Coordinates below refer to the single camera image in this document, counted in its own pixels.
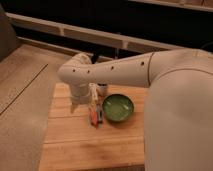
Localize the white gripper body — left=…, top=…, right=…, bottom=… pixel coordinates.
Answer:
left=69, top=84, right=91, bottom=105

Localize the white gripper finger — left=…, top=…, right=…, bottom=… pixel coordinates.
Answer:
left=70, top=102, right=78, bottom=113

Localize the green ceramic bowl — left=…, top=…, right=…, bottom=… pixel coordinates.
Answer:
left=102, top=94, right=134, bottom=122

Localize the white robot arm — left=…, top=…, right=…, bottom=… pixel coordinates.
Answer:
left=58, top=48, right=213, bottom=171

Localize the white tube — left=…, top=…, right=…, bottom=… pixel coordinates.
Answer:
left=89, top=83, right=99, bottom=105

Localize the orange marker pen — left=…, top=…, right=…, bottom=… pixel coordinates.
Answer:
left=89, top=106, right=98, bottom=126

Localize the wooden table top board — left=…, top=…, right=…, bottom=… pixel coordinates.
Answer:
left=39, top=83, right=147, bottom=171

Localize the white window sill rail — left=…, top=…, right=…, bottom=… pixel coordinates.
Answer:
left=6, top=13, right=187, bottom=58

